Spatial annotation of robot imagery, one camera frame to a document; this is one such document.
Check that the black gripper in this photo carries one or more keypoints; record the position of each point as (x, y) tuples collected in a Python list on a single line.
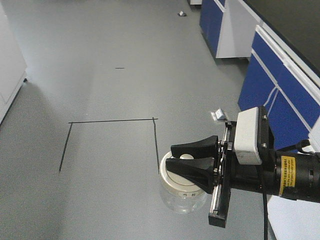
[(232, 175)]

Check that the glass jar with white lid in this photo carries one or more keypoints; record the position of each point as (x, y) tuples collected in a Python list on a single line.
[(179, 194)]

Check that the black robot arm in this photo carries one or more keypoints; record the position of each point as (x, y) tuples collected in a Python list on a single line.
[(297, 175)]

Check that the blue white lab cabinet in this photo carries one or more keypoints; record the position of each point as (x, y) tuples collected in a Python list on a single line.
[(281, 38)]

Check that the small white floor debris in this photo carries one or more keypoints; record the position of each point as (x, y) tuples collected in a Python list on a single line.
[(181, 14)]

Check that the white cabinet at left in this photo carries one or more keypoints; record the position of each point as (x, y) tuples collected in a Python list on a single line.
[(12, 65)]

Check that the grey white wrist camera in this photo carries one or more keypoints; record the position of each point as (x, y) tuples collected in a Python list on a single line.
[(252, 136)]

